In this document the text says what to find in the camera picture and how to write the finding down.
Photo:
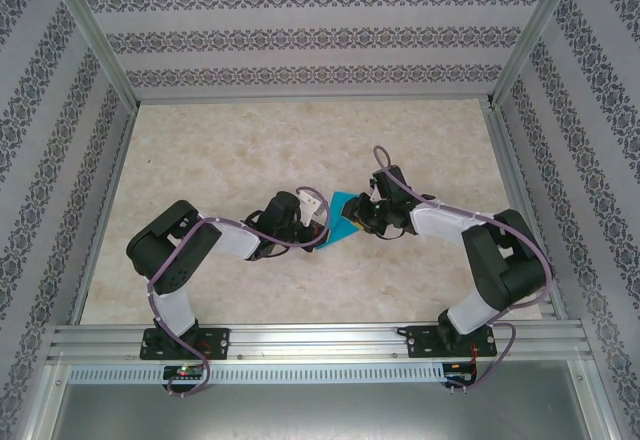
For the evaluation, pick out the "teal cloth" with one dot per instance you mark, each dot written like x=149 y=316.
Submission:
x=340 y=227

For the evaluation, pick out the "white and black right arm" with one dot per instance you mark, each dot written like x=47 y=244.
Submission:
x=470 y=312

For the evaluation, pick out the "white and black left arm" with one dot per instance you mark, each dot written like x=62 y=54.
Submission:
x=175 y=310

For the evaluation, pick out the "grey metal sheet panel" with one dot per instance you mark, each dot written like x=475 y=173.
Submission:
x=320 y=415

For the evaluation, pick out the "circuit board with pins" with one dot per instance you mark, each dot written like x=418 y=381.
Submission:
x=457 y=374

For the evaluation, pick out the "circuit board with green light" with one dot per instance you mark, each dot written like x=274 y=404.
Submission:
x=182 y=372

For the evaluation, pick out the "aluminium mounting rail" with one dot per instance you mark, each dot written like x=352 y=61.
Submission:
x=320 y=342

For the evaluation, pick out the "aluminium frame beam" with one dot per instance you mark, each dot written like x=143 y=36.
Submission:
x=310 y=98

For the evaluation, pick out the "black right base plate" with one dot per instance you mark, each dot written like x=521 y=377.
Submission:
x=417 y=342

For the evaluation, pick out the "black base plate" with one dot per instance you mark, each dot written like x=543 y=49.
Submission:
x=215 y=342
x=417 y=342

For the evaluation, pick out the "aluminium side rail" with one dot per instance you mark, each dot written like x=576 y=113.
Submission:
x=522 y=210
x=104 y=215

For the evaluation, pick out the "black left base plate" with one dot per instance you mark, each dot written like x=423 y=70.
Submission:
x=215 y=342

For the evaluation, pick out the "aluminium frame post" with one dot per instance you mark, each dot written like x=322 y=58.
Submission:
x=42 y=405
x=535 y=30
x=95 y=35
x=597 y=405

